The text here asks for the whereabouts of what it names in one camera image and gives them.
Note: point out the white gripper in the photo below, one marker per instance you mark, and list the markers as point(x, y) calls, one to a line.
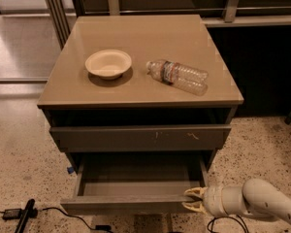
point(212, 200)

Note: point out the grey drawer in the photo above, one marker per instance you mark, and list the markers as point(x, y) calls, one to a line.
point(140, 138)
point(144, 183)

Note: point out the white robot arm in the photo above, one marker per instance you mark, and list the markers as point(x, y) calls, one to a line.
point(255, 199)

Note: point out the grey drawer cabinet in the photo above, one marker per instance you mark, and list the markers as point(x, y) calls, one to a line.
point(73, 97)

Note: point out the clear plastic water bottle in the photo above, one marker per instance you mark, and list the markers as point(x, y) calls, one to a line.
point(180, 76)

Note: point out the blue tape piece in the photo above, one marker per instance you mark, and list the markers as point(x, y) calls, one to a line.
point(70, 170)

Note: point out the white paper bowl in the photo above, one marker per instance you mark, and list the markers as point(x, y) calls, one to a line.
point(108, 64)

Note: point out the black bar device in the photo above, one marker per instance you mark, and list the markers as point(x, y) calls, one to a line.
point(29, 212)

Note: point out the black power adapter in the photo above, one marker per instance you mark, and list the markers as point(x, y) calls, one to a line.
point(12, 214)

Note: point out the metal shelf frame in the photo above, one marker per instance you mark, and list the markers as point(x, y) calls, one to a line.
point(215, 13)

